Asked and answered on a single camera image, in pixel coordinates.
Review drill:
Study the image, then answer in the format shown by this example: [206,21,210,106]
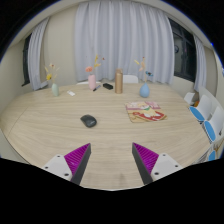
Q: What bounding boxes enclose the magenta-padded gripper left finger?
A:
[42,142,92,186]

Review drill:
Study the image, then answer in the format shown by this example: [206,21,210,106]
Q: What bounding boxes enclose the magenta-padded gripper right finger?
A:
[131,142,184,186]

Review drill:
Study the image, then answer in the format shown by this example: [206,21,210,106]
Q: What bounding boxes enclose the black computer mouse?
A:
[80,114,98,128]

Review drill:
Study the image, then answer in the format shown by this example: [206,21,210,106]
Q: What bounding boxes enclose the blue vase with dried flowers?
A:
[133,56,154,99]

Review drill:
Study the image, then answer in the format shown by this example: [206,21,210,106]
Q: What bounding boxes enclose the green vase with yellow flowers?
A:
[44,62,61,98]

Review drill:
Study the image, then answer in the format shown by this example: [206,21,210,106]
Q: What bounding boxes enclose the white chairs with blue seats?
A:
[183,87,224,163]

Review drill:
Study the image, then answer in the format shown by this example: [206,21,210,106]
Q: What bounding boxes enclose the pink vase with orange flowers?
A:
[84,54,106,92]

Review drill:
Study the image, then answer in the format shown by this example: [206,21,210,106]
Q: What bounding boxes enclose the small black box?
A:
[102,82,114,91]

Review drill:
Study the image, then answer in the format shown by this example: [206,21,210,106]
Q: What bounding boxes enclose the copper drink bottle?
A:
[114,68,124,95]

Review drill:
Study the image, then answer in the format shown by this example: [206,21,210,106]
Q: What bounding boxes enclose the narrow white curtain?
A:
[193,34,208,93]
[27,17,51,92]

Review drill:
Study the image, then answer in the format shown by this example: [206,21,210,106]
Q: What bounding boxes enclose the dark window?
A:
[168,18,198,83]
[21,32,33,87]

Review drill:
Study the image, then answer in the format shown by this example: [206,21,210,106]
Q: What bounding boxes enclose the wide white curtain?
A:
[73,0,176,85]

